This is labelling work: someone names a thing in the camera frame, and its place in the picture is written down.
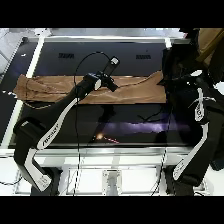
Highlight brown pants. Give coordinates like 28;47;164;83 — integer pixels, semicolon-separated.
12;70;168;106

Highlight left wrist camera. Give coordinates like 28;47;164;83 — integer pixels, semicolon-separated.
101;55;121;77

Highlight silver frame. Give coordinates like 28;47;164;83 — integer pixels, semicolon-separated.
0;33;224;197

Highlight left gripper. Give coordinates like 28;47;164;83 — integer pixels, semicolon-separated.
98;72;120;93

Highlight black cable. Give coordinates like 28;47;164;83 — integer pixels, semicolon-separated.
150;108;173;197
72;51;113;197

